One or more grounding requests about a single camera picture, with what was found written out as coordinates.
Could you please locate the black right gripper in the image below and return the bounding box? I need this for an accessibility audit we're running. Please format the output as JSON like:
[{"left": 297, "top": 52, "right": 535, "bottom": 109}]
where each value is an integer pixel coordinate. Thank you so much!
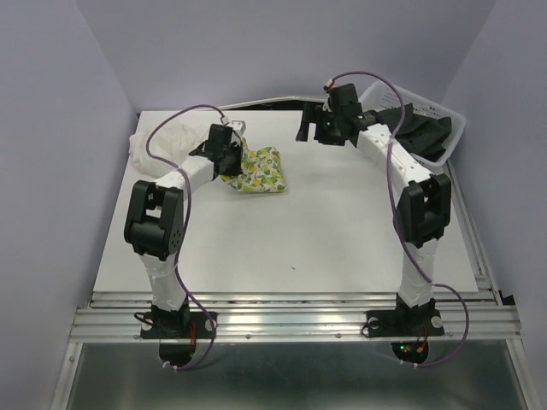
[{"left": 292, "top": 103, "right": 343, "bottom": 146}]

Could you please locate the lemon print skirt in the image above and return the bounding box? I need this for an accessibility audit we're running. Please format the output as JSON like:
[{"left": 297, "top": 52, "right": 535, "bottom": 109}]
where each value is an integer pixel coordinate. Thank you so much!
[{"left": 221, "top": 139, "right": 286, "bottom": 194}]

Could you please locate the white pleated skirt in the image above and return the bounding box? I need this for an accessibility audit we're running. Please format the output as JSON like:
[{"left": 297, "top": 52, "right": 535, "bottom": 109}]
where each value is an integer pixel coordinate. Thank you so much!
[{"left": 129, "top": 122, "right": 208, "bottom": 178}]

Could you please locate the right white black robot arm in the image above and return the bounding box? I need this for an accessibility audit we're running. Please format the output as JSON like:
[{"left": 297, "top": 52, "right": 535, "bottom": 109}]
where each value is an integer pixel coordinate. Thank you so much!
[{"left": 296, "top": 84, "right": 451, "bottom": 338}]

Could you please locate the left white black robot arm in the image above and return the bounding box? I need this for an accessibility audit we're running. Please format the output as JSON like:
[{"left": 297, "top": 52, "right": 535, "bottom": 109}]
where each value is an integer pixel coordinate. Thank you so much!
[{"left": 124, "top": 120, "right": 246, "bottom": 339}]

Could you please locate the white plastic basket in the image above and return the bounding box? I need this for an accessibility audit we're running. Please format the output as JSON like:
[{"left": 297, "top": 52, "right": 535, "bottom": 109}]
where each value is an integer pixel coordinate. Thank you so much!
[{"left": 359, "top": 80, "right": 467, "bottom": 167}]

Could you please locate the black skirt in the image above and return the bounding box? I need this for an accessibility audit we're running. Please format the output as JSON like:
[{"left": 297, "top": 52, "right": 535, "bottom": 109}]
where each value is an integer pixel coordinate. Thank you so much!
[{"left": 396, "top": 103, "right": 452, "bottom": 161}]

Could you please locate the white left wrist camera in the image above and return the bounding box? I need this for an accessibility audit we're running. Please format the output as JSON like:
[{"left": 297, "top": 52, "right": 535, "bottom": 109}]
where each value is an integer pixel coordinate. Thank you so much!
[{"left": 225, "top": 120, "right": 247, "bottom": 138}]

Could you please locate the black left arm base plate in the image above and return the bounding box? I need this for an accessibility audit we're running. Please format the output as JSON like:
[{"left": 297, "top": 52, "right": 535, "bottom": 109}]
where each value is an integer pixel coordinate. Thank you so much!
[{"left": 133, "top": 312, "right": 218, "bottom": 372}]

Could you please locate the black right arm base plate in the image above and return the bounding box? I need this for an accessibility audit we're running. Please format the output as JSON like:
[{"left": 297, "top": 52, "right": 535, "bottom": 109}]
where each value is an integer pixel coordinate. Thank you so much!
[{"left": 361, "top": 309, "right": 445, "bottom": 366}]

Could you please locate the aluminium extrusion rail frame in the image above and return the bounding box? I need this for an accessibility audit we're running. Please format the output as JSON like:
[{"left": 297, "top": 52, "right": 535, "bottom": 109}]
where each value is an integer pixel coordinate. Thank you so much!
[{"left": 50, "top": 272, "right": 531, "bottom": 410}]

